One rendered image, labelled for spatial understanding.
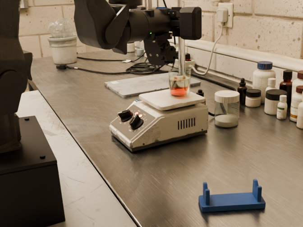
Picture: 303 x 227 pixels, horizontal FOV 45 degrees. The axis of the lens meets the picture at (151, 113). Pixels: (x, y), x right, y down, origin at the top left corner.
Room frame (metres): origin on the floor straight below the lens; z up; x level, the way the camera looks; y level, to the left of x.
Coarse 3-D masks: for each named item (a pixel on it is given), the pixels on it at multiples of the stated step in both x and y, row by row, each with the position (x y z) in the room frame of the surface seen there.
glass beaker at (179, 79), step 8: (168, 64) 0.82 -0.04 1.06; (176, 64) 0.84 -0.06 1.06; (192, 64) 0.82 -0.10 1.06; (176, 72) 0.79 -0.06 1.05; (184, 72) 0.79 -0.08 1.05; (176, 80) 0.79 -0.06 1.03; (184, 80) 0.79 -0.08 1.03; (176, 88) 0.79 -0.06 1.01; (184, 88) 0.79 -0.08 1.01; (176, 96) 0.79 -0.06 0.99; (184, 96) 0.79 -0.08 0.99
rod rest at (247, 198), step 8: (256, 184) 0.50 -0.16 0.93; (208, 192) 0.48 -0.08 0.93; (248, 192) 0.51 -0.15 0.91; (256, 192) 0.49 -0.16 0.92; (200, 200) 0.49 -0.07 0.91; (208, 200) 0.48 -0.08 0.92; (216, 200) 0.49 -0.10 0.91; (224, 200) 0.49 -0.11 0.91; (232, 200) 0.49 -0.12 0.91; (240, 200) 0.49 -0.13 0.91; (248, 200) 0.49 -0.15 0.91; (256, 200) 0.49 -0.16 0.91; (264, 200) 0.48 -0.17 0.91; (208, 208) 0.47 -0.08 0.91; (216, 208) 0.48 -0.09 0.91; (224, 208) 0.48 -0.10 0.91; (232, 208) 0.48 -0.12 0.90; (240, 208) 0.48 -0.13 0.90; (248, 208) 0.48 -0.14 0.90; (256, 208) 0.48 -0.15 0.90; (264, 208) 0.48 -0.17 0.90
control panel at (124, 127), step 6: (132, 108) 0.82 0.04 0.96; (138, 108) 0.80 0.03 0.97; (138, 114) 0.78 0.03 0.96; (144, 114) 0.77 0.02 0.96; (150, 114) 0.75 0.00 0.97; (114, 120) 0.81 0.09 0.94; (120, 120) 0.79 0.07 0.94; (144, 120) 0.74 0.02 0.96; (150, 120) 0.73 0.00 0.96; (114, 126) 0.78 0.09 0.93; (120, 126) 0.77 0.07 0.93; (126, 126) 0.76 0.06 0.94; (144, 126) 0.72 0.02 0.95; (126, 132) 0.73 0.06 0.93; (132, 132) 0.72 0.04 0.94; (138, 132) 0.71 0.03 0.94
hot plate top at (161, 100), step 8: (144, 96) 0.82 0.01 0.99; (152, 96) 0.82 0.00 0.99; (160, 96) 0.81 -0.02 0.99; (168, 96) 0.81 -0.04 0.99; (192, 96) 0.80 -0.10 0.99; (200, 96) 0.80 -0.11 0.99; (152, 104) 0.77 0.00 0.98; (160, 104) 0.75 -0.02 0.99; (168, 104) 0.75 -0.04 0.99; (176, 104) 0.75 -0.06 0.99; (184, 104) 0.76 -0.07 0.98
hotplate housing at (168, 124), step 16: (160, 112) 0.75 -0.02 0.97; (176, 112) 0.75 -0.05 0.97; (192, 112) 0.76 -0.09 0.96; (112, 128) 0.79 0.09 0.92; (144, 128) 0.71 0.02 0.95; (160, 128) 0.73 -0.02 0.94; (176, 128) 0.74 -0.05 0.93; (192, 128) 0.76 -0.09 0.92; (128, 144) 0.71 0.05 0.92; (144, 144) 0.71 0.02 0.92; (160, 144) 0.73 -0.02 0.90
